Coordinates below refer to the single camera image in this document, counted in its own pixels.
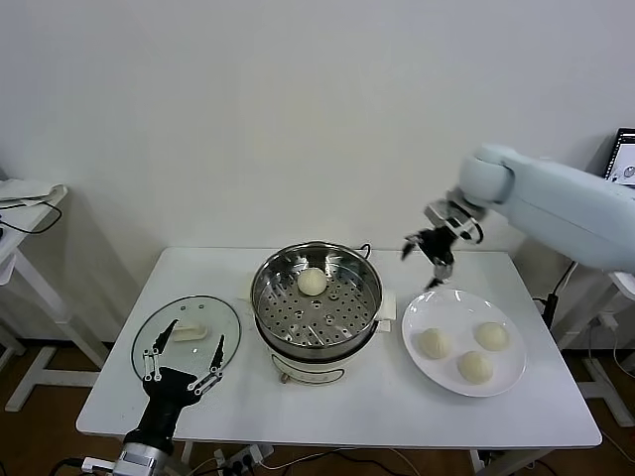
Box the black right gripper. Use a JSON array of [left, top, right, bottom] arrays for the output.
[[400, 224, 456, 292]]

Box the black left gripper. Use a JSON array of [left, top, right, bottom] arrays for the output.
[[123, 318, 226, 450]]

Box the round glass pot lid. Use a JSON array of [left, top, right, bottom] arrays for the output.
[[131, 296, 243, 389]]

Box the white steamed baozi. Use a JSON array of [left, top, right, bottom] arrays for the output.
[[418, 327, 453, 359], [456, 350, 495, 385], [296, 268, 328, 298], [473, 321, 511, 352]]

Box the perforated steel steamer basket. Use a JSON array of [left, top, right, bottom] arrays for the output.
[[250, 241, 384, 361]]

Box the round white plate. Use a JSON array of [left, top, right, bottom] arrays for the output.
[[401, 289, 527, 398]]

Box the white electric cooking pot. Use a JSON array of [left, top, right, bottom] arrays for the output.
[[237, 285, 400, 387]]

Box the white power strip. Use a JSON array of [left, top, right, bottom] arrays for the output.
[[212, 443, 274, 472]]

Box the white power adapter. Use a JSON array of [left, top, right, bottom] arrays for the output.
[[589, 310, 620, 332]]

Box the white side table with cloth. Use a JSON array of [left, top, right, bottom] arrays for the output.
[[0, 185, 111, 413]]

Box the dark grey open laptop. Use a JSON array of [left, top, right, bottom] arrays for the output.
[[604, 127, 635, 187]]

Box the white laptop side table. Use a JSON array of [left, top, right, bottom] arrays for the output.
[[555, 257, 635, 427]]

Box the crumpled white cloth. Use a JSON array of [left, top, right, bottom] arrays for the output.
[[0, 178, 68, 203]]

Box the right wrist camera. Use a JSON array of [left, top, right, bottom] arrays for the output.
[[424, 197, 485, 244]]

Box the black clamp with cable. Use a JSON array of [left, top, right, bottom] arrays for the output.
[[533, 260, 580, 326]]

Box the black looped cable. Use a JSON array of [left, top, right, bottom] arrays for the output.
[[0, 199, 64, 234]]

